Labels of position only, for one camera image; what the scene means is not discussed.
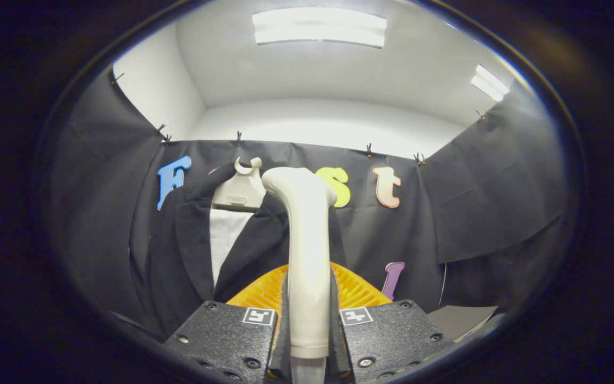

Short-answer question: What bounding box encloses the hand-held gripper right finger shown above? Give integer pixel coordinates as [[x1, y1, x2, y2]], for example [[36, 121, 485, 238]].
[[330, 261, 455, 384]]

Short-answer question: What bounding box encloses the white garment steamer head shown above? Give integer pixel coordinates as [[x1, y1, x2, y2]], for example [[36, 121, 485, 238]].
[[261, 166, 338, 359]]

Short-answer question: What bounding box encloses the black suit jacket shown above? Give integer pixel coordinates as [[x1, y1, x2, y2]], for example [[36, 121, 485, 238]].
[[128, 163, 348, 337]]

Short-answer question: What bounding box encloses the black backdrop cloth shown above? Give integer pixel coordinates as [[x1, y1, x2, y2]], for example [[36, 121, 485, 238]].
[[46, 67, 571, 342]]

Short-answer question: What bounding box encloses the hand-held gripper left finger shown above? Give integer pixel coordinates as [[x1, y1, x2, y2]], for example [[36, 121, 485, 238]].
[[162, 265, 290, 384]]

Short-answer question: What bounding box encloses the small ceiling light panel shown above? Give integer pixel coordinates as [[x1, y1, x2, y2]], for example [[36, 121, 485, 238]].
[[471, 64, 510, 102]]

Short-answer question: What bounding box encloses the large ceiling light panel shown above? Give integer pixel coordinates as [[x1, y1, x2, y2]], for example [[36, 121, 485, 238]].
[[252, 7, 387, 49]]

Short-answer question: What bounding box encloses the white shirt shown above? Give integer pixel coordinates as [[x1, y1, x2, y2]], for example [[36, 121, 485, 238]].
[[209, 209, 257, 289]]

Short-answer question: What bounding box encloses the grey cabinet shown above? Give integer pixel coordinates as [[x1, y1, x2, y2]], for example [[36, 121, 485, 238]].
[[427, 305, 498, 342]]

